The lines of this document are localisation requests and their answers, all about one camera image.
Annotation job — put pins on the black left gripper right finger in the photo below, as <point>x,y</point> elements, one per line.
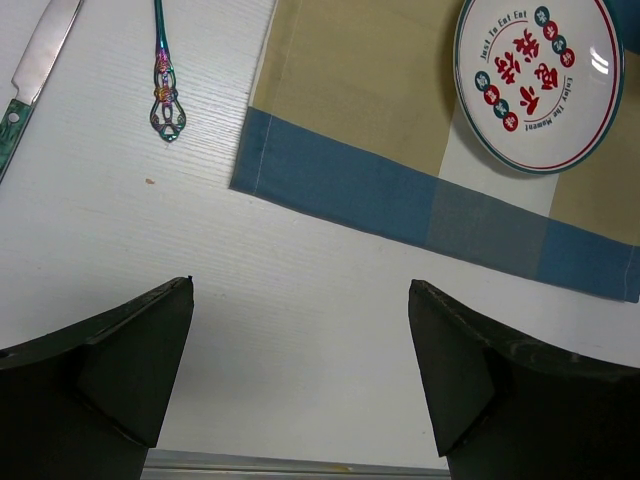
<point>505,405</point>

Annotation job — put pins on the green handled table knife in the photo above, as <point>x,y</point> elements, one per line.
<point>33,70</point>

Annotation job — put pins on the aluminium table edge rail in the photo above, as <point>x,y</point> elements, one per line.
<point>170,464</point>

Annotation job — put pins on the white plate with red characters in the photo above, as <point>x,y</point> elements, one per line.
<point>539,82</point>

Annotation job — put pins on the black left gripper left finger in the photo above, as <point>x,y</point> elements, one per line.
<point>88,401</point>

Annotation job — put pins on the iridescent rainbow fork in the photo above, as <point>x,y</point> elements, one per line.
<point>167,117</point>

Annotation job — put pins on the blue beige striped placemat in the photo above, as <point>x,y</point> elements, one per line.
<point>354,118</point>

